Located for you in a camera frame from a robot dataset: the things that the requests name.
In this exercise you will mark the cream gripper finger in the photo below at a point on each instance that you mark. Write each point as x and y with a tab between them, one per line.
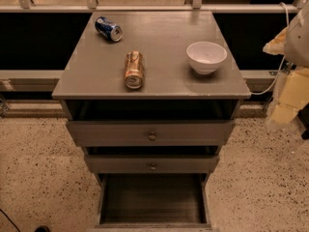
276	45
290	95

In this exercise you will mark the orange soda can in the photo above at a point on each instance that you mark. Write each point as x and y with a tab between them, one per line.
134	70

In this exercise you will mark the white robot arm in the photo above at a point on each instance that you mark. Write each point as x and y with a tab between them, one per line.
293	43

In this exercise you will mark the grey top drawer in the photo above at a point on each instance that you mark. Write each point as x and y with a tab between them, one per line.
154	133

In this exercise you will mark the grey drawer cabinet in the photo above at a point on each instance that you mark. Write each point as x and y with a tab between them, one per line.
92	86

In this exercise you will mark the blue soda can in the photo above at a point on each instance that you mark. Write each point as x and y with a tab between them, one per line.
110	30

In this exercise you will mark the grey open bottom drawer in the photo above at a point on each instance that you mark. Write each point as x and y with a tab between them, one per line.
153	203

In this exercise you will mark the grey middle drawer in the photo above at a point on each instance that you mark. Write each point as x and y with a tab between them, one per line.
113	164

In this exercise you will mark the white ceramic bowl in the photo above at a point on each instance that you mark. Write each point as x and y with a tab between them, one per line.
205	57

